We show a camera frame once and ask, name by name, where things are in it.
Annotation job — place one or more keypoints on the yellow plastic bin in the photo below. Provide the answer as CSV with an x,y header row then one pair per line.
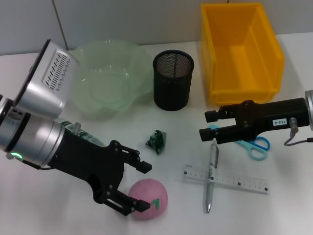
x,y
244,61

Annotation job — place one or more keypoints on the green glass fruit bowl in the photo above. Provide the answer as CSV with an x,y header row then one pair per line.
x,y
110,80

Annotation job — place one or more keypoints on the clear plastic ruler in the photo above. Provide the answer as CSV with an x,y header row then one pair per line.
x,y
232,181

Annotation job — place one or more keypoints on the silver grey pen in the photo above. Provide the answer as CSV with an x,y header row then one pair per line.
x,y
210,191

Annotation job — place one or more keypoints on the black mesh pen holder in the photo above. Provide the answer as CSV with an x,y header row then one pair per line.
x,y
171,88

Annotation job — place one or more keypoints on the pink toy peach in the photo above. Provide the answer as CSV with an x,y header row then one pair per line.
x,y
149,191

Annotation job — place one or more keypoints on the clear water bottle green label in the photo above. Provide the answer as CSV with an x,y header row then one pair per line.
x,y
91,139

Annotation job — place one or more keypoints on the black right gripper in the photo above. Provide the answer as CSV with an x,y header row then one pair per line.
x,y
264,117

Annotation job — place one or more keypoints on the blue scissors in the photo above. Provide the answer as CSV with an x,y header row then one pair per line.
x,y
256,151

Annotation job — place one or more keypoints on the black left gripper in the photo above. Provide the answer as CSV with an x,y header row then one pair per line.
x,y
85,161

